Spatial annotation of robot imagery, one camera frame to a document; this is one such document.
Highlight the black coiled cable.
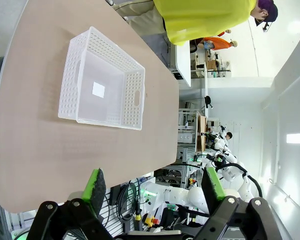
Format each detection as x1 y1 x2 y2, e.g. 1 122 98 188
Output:
116 182 141 223

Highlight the person in orange shirt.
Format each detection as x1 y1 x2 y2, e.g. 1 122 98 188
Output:
197 36 239 51

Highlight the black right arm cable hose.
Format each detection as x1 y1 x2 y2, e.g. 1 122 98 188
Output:
214 162 263 198

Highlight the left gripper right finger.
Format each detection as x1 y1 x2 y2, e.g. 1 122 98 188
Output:
193 166 283 240

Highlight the white perforated plastic basket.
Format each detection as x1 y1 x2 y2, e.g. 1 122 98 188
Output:
57 26 146 131

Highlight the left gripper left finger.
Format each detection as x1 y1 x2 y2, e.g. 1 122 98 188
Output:
31 168 116 240

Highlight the red emergency stop button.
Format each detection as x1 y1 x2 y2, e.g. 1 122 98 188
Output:
144 215 159 228

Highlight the person in yellow shirt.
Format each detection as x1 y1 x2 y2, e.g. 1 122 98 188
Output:
114 0 279 61

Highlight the brown cardboard box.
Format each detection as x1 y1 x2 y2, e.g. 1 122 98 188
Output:
196 115 207 133
195 134 206 153

